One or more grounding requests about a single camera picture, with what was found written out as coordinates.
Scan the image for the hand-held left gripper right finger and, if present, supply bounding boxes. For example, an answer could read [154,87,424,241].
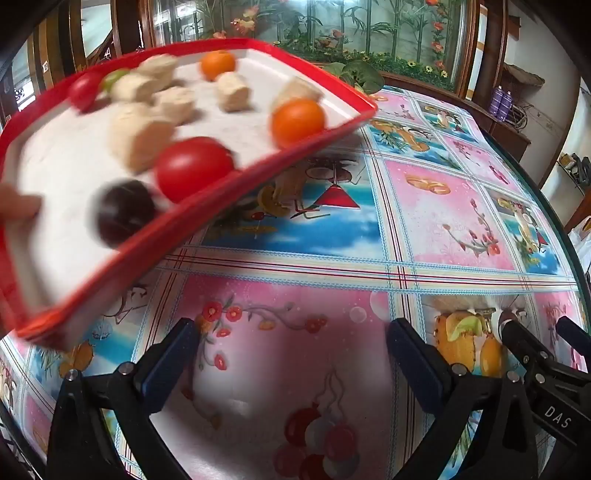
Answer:
[387,318,541,480]

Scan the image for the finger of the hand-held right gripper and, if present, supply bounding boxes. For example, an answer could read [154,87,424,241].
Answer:
[495,318,556,371]
[555,316,591,352]

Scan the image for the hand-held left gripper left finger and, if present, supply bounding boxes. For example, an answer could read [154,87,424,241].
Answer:
[46,318,201,480]

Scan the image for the dark purple grape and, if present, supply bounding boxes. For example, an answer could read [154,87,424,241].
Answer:
[95,179,158,245]

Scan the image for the large red tomato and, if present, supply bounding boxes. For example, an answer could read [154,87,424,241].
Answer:
[154,137,234,204]

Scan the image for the red and white tray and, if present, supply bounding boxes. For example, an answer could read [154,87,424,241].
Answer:
[0,39,379,349]

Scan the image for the large orange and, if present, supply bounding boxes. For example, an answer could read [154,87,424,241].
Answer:
[270,98,326,148]

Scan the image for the small red tomato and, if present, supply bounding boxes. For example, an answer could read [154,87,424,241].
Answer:
[68,73,100,112]

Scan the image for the green grape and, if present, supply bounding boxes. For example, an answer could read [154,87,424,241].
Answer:
[100,69,130,93]

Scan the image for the beige bread chunk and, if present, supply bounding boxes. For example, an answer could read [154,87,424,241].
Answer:
[272,76,324,112]

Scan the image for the small orange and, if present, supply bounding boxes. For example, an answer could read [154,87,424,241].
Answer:
[200,50,237,81]

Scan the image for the white plastic bag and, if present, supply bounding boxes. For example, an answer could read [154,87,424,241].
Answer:
[566,215,591,278]

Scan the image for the printed tablecloth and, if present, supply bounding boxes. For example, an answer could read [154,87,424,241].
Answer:
[0,85,583,480]

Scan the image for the green bok choy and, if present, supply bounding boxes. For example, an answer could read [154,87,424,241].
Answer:
[323,60,384,95]

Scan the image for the painted bamboo glass screen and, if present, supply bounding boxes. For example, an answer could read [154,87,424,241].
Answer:
[148,0,467,88]

